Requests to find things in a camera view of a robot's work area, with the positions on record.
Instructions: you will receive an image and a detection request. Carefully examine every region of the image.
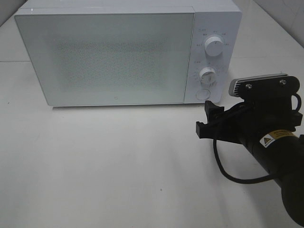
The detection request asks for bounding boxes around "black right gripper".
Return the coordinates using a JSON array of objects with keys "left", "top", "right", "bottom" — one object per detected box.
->
[{"left": 196, "top": 74, "right": 303, "bottom": 147}]

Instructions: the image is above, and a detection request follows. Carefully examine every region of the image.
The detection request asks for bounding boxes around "round white door button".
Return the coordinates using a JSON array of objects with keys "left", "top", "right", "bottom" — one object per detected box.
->
[{"left": 195, "top": 89, "right": 211, "bottom": 101}]

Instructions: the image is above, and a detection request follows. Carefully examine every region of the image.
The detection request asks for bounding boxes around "white timer knob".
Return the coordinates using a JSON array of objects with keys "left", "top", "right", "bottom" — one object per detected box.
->
[{"left": 199, "top": 67, "right": 217, "bottom": 85}]

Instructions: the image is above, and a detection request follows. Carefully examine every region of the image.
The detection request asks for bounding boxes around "white microwave door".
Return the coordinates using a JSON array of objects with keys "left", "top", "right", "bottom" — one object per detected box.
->
[{"left": 15, "top": 13, "right": 194, "bottom": 106}]

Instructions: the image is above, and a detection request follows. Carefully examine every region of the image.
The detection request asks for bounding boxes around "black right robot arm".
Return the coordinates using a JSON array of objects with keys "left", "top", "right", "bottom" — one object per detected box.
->
[{"left": 196, "top": 74, "right": 304, "bottom": 226}]

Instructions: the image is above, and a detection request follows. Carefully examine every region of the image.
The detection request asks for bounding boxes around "upper white power knob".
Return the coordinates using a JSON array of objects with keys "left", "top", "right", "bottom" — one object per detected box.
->
[{"left": 204, "top": 35, "right": 224, "bottom": 57}]

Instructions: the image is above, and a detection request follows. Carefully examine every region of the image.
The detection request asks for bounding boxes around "white microwave oven body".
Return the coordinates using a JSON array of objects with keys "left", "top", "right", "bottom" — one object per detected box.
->
[{"left": 14, "top": 0, "right": 242, "bottom": 106}]

